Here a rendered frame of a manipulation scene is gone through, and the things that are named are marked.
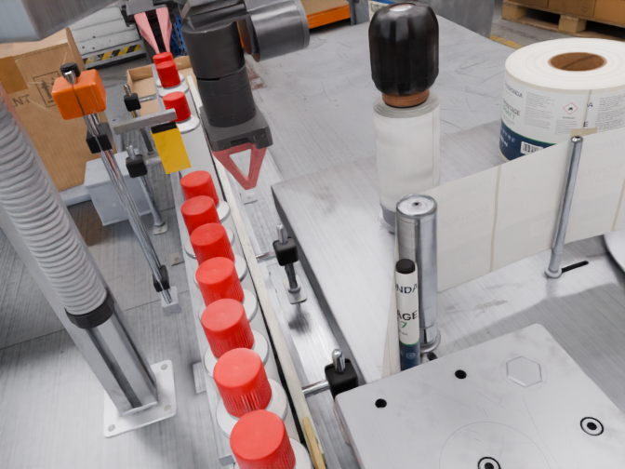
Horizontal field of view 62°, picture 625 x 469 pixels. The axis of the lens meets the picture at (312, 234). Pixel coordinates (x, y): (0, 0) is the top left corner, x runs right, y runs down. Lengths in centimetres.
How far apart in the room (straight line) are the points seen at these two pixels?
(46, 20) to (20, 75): 78
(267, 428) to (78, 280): 18
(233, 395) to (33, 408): 46
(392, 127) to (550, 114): 26
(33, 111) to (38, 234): 74
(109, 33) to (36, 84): 392
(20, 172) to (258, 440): 22
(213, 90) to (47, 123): 59
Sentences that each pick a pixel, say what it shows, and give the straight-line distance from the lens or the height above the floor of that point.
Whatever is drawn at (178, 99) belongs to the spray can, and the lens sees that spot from 78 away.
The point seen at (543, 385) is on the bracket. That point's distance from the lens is 26.
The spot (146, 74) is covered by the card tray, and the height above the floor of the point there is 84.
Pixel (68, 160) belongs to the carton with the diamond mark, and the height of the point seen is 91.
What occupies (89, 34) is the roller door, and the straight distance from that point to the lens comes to 500.
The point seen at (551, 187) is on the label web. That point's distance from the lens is 63.
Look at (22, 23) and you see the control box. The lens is 32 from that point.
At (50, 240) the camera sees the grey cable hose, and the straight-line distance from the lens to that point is 39.
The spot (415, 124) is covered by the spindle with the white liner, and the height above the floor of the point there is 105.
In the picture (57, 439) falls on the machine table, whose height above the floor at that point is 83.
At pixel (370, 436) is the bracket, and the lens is 24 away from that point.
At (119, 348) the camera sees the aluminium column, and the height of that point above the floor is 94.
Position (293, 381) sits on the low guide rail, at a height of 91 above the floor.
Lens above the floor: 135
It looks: 37 degrees down
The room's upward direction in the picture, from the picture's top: 10 degrees counter-clockwise
